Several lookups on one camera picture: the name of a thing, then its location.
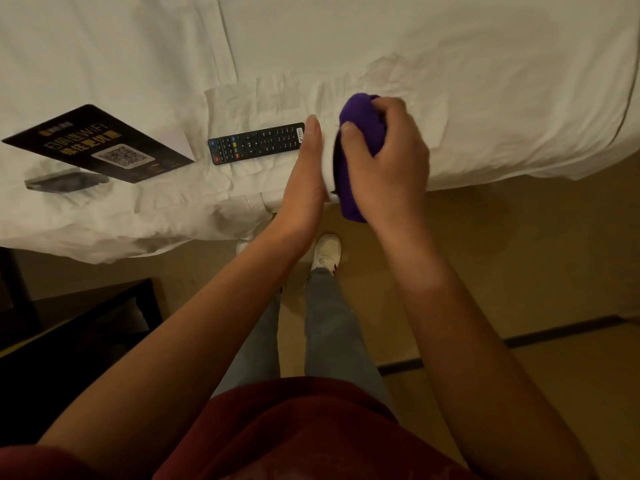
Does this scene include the person's left hand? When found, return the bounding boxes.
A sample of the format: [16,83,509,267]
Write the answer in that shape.
[271,115,329,259]

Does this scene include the person's right hand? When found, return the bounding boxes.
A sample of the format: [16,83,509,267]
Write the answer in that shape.
[339,97,431,236]

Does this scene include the purple cloth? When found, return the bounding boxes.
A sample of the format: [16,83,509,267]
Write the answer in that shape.
[331,93,388,223]

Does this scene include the person's right forearm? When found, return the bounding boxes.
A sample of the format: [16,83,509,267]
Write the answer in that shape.
[370,217,598,480]

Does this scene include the person's left forearm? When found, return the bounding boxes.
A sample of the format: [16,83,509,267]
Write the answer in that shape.
[37,227,313,480]

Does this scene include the black remote control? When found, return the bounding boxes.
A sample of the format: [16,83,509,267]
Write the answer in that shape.
[207,122,306,166]

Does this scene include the white right shoe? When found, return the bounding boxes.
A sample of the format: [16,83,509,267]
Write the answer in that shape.
[310,233,343,276]

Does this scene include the white shoe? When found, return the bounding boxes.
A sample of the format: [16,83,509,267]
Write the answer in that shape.
[310,233,343,276]
[235,214,275,256]

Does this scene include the white left shoe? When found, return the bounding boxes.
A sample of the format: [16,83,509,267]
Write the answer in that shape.
[235,214,275,256]

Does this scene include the white bed sheet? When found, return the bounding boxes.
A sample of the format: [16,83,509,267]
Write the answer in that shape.
[0,0,640,266]

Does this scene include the grey jeans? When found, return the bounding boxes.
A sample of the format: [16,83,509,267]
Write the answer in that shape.
[210,267,398,415]

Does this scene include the black printed card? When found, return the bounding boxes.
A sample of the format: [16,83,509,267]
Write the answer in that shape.
[1,104,196,184]

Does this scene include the small dark flat device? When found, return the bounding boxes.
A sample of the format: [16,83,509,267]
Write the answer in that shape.
[24,170,110,193]

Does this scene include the dark red shirt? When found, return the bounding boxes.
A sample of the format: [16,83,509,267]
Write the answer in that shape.
[0,376,481,480]

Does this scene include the black bedside table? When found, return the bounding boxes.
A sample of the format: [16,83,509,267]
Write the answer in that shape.
[0,246,164,448]

